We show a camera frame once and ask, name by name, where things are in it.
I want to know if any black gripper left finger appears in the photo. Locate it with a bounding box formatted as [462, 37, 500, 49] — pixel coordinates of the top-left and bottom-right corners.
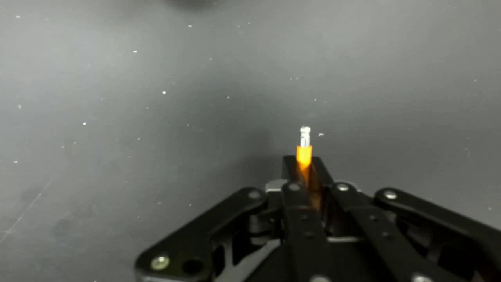
[133, 154, 337, 282]

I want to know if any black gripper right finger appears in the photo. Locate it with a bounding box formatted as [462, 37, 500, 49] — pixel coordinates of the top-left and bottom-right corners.
[310, 156, 501, 282]

